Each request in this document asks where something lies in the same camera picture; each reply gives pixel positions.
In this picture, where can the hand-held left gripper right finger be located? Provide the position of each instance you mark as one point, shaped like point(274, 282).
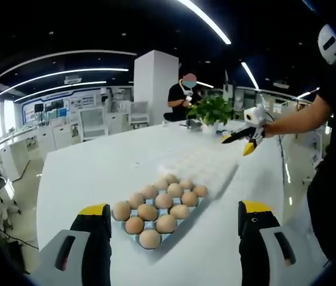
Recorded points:
point(254, 238)

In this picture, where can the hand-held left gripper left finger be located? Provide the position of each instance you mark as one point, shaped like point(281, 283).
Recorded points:
point(93, 238)

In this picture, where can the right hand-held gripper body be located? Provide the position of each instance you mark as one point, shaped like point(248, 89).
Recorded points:
point(257, 117)

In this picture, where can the cluster of brown eggs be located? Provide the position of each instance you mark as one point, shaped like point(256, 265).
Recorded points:
point(147, 212)

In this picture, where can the blue egg tray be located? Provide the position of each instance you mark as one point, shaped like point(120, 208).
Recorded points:
point(164, 211)

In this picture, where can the white foam tray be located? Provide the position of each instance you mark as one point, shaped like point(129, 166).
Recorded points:
point(203, 167)

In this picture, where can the white and blue device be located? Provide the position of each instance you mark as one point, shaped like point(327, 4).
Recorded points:
point(229, 128)

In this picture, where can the green potted plant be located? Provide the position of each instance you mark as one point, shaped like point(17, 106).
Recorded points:
point(212, 110)

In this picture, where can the short ceiling light strip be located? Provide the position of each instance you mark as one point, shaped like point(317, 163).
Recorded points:
point(250, 74)

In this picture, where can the grey object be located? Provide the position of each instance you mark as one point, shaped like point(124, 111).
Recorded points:
point(193, 125)

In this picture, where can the white table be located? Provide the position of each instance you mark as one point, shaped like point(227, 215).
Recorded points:
point(96, 178)

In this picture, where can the person's dark shirt torso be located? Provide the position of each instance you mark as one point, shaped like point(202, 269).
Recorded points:
point(334, 193)

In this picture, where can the white mesh office chair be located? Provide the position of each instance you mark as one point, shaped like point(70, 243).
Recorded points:
point(93, 122)
point(139, 111)

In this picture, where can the white counter with cabinets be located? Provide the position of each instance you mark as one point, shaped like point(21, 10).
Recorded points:
point(60, 135)

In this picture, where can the bright ceiling light strip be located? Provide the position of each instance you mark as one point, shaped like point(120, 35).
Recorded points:
point(206, 21)

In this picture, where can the curved ceiling light strip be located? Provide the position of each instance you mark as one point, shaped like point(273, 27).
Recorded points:
point(111, 69)
point(93, 82)

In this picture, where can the ceiling air conditioner unit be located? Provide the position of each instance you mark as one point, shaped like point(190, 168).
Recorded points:
point(72, 80)

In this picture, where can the blue wall display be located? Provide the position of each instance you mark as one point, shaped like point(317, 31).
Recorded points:
point(52, 110)

